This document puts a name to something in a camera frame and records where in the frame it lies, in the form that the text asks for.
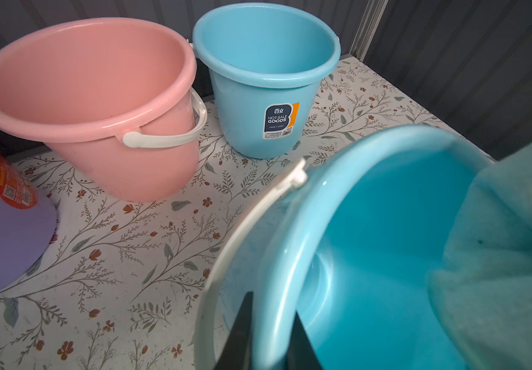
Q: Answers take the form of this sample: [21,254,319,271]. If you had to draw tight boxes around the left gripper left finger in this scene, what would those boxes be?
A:
[213,292,254,370]

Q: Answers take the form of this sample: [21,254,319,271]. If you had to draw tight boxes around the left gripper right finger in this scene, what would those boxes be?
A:
[286,313,323,370]

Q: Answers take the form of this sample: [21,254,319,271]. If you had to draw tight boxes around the blue bucket white handle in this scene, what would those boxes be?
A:
[194,126,492,369]

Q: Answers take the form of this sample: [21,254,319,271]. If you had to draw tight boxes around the light green cloth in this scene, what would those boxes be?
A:
[428,143,532,369]

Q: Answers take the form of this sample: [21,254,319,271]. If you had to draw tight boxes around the purple plastic bucket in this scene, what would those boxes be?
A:
[0,154,57,290]

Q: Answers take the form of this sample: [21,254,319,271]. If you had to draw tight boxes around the pink plastic bucket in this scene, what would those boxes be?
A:
[0,18,207,202]

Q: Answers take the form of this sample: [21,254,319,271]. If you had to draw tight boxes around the blue bucket with label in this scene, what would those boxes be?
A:
[193,3,341,159]

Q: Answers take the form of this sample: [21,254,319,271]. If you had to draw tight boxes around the floral patterned table mat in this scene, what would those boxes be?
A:
[0,57,445,369]

